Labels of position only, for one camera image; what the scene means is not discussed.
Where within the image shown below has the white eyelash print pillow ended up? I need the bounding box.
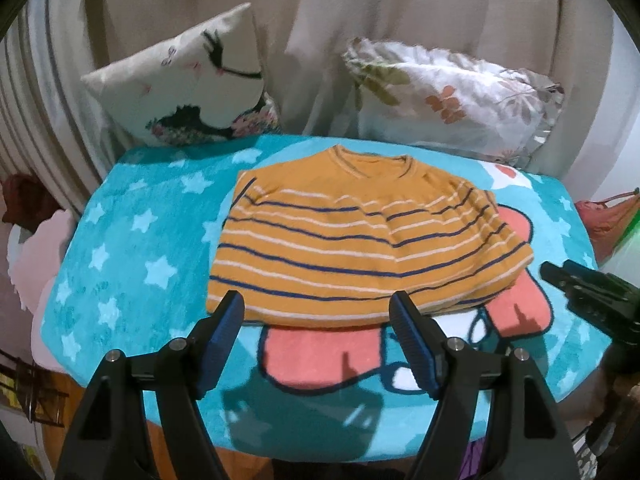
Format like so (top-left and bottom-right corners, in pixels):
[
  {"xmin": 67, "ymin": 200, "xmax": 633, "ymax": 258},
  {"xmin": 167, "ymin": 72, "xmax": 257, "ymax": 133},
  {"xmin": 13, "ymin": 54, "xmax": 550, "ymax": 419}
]
[{"xmin": 80, "ymin": 2, "xmax": 281, "ymax": 148}]

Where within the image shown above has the pale pink cloth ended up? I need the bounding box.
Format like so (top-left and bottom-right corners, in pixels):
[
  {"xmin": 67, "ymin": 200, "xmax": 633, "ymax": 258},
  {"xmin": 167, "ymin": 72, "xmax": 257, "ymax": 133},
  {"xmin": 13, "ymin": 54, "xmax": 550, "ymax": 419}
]
[{"xmin": 7, "ymin": 207, "xmax": 77, "ymax": 323}]

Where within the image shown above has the dark red cloth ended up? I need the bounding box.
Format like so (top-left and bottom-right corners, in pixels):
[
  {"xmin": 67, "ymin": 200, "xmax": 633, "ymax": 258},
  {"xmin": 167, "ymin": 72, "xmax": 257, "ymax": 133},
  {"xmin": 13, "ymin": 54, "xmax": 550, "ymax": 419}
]
[{"xmin": 0, "ymin": 174, "xmax": 62, "ymax": 226}]

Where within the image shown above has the teal star printed blanket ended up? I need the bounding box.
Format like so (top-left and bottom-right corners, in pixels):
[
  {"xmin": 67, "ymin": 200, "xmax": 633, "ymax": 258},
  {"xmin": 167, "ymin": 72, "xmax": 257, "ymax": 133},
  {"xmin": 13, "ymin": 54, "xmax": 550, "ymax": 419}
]
[{"xmin": 31, "ymin": 132, "xmax": 601, "ymax": 463}]

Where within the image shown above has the yellow striped sweater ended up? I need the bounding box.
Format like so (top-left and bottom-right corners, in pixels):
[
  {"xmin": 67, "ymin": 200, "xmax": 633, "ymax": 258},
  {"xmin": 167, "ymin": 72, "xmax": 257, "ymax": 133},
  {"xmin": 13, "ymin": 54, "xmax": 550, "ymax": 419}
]
[{"xmin": 206, "ymin": 144, "xmax": 536, "ymax": 328}]

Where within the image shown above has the beige curtain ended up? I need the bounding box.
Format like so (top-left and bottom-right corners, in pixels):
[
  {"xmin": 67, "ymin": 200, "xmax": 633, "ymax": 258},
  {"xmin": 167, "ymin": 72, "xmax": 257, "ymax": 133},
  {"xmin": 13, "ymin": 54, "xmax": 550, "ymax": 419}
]
[{"xmin": 50, "ymin": 0, "xmax": 616, "ymax": 181}]

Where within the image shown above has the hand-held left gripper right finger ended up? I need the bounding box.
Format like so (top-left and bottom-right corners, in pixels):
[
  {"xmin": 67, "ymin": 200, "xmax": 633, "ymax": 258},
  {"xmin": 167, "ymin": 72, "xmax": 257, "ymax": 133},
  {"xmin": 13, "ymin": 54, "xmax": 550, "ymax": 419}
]
[{"xmin": 389, "ymin": 290, "xmax": 573, "ymax": 480}]

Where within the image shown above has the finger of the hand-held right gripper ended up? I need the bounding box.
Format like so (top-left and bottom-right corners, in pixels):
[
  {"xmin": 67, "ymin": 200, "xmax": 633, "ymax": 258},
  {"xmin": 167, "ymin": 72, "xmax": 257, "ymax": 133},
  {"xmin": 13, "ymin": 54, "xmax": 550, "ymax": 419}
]
[{"xmin": 539, "ymin": 259, "xmax": 608, "ymax": 311}]

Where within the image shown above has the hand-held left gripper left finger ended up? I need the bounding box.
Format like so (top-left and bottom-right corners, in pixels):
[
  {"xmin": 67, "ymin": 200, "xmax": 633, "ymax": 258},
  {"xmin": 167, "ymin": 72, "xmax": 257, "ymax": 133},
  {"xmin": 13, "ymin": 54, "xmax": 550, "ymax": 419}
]
[{"xmin": 55, "ymin": 290, "xmax": 246, "ymax": 480}]

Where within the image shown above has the striped curtain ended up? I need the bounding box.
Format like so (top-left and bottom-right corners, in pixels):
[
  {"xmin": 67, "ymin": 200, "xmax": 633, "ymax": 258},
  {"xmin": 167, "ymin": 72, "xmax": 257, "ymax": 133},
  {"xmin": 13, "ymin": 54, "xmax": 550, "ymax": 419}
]
[{"xmin": 0, "ymin": 0, "xmax": 118, "ymax": 211}]

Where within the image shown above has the dark metal rack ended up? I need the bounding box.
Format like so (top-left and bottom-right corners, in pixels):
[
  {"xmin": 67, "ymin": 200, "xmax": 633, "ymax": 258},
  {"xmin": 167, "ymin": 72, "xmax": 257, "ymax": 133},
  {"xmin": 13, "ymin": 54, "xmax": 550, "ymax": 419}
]
[{"xmin": 0, "ymin": 350, "xmax": 68, "ymax": 428}]

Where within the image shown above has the white leaf print pillow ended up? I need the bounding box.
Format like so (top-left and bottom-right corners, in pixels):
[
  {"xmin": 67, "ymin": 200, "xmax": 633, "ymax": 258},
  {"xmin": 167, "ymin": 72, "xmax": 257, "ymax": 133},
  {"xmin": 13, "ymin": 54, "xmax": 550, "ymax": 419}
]
[{"xmin": 342, "ymin": 36, "xmax": 566, "ymax": 168}]

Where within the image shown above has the red bag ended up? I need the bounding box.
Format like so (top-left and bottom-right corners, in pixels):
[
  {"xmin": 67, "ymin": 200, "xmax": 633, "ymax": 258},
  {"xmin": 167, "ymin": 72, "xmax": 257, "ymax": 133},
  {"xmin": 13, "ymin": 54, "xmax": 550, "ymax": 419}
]
[{"xmin": 574, "ymin": 187, "xmax": 640, "ymax": 267}]

